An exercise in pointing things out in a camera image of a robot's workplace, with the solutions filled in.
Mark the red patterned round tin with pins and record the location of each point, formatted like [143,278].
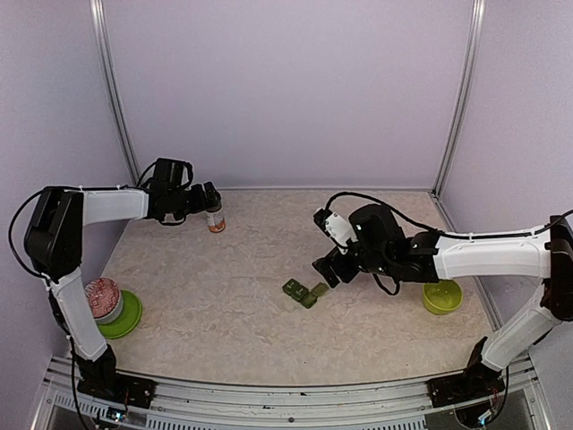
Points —
[105,300]

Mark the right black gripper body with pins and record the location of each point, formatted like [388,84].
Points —
[346,272]

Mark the green plate left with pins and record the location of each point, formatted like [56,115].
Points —
[126,321]

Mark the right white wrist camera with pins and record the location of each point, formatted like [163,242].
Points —
[336,228]

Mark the aluminium frame post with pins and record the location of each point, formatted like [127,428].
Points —
[98,17]
[463,96]

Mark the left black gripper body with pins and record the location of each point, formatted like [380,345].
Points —
[196,204]

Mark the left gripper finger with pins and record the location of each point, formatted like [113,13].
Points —
[210,192]
[213,207]

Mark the green weekly pill organizer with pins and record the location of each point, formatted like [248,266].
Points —
[306,297]

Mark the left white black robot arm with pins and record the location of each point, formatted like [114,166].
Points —
[54,243]

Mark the front aluminium rail base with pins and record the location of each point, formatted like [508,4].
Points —
[185,404]

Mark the left aluminium frame post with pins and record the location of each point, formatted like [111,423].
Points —
[98,17]

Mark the right aluminium frame post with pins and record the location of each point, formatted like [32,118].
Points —
[463,96]

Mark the orange pill bottle grey cap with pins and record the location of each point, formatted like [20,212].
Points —
[216,222]

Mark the green bowl right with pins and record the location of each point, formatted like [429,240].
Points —
[443,297]

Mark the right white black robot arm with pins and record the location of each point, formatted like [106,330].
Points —
[380,240]

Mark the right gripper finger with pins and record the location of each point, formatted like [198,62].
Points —
[329,275]
[321,265]

